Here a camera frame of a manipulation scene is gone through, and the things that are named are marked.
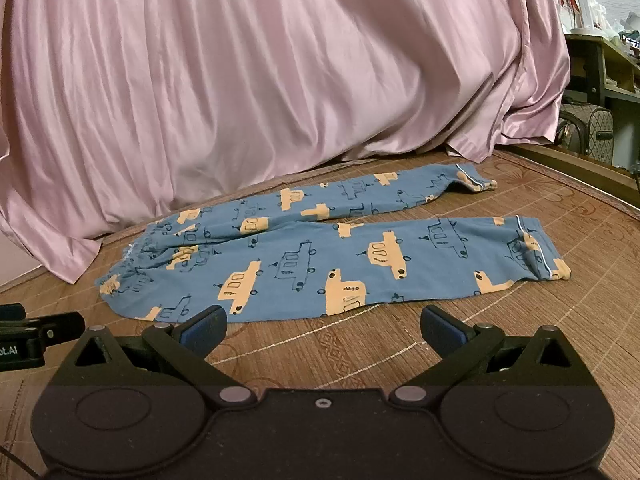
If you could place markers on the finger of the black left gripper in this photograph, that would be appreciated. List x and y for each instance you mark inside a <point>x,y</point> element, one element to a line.
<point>47,330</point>

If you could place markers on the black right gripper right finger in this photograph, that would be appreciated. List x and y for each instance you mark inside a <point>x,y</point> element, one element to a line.
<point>461,348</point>

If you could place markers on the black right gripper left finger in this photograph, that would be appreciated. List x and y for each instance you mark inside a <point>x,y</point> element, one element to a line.
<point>183,349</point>

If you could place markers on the blue car print pants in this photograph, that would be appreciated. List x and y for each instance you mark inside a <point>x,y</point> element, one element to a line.
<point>323,250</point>

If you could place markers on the brown patterned handbag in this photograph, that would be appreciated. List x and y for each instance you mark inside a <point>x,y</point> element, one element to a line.
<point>586,129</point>

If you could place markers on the pink satin bed sheet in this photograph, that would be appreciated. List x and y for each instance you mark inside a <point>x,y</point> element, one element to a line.
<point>115,112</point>

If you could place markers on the wooden shelf unit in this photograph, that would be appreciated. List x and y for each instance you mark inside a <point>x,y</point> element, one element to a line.
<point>602,74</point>

